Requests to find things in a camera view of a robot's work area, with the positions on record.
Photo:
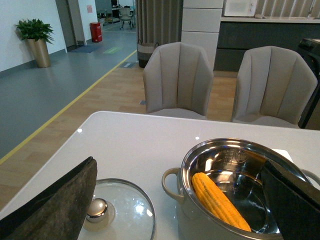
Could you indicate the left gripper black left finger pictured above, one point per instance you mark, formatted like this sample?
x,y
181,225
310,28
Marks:
x,y
58,212

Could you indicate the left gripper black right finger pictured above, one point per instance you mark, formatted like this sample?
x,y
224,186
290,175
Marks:
x,y
293,202

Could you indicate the glass pot lid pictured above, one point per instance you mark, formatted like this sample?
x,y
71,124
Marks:
x,y
119,210

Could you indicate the yellow corn cob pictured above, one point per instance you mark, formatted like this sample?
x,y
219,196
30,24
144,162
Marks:
x,y
216,202

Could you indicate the white electric cooking pot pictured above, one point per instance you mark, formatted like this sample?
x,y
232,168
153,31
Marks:
x,y
234,165

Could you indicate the right beige upholstered chair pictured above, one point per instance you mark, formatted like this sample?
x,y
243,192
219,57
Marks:
x,y
272,88

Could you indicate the beige upholstered chair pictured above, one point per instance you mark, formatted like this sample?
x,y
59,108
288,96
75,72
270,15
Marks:
x,y
178,79
272,88

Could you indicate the left beige upholstered chair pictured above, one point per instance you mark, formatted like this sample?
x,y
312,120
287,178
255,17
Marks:
x,y
178,79

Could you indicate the dark kitchen counter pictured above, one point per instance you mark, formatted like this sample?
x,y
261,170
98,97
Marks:
x,y
238,36

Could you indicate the potted green plant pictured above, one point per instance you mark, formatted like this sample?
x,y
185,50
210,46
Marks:
x,y
37,34

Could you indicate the woven laundry basket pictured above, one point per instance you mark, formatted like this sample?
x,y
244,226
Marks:
x,y
144,52

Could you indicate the red trash bin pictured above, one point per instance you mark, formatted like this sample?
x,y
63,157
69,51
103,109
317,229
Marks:
x,y
96,32

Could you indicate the white microwave oven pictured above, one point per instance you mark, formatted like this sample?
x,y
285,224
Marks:
x,y
239,8

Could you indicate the white pillar cabinet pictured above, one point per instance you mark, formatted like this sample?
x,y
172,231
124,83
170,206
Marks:
x,y
201,24

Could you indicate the office swivel chair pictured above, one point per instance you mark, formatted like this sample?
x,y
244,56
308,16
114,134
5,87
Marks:
x,y
125,15

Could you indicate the grey curtain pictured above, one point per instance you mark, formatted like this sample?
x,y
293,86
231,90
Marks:
x,y
159,21

